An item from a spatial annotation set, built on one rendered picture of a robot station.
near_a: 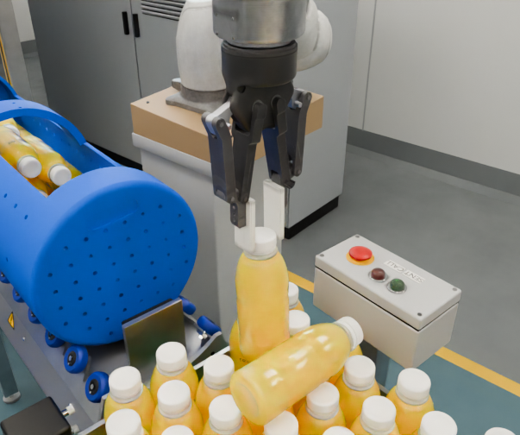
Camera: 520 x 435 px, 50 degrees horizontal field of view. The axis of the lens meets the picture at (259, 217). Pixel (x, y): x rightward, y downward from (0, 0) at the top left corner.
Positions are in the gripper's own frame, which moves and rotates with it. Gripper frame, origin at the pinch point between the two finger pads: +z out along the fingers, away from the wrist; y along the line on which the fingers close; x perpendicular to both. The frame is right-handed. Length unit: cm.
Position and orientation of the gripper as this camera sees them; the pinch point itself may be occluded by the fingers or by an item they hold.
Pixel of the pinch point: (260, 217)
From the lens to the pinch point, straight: 64.9
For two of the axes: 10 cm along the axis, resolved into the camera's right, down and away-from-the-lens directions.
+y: -7.6, 3.4, -5.6
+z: 0.0, 8.6, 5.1
